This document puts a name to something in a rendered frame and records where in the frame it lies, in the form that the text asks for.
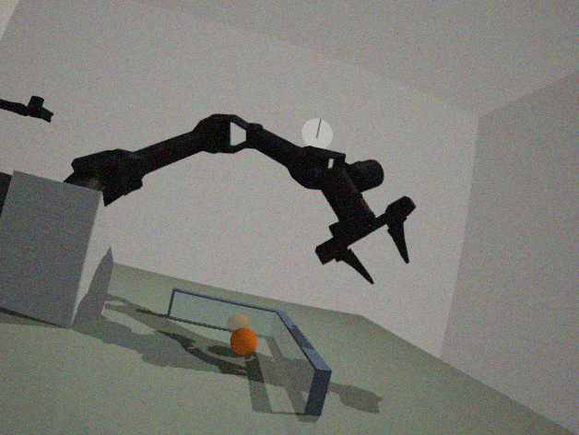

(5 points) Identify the clear glass l-shaped wall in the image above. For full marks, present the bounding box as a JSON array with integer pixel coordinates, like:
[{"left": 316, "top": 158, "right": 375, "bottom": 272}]
[{"left": 168, "top": 291, "right": 314, "bottom": 413}]

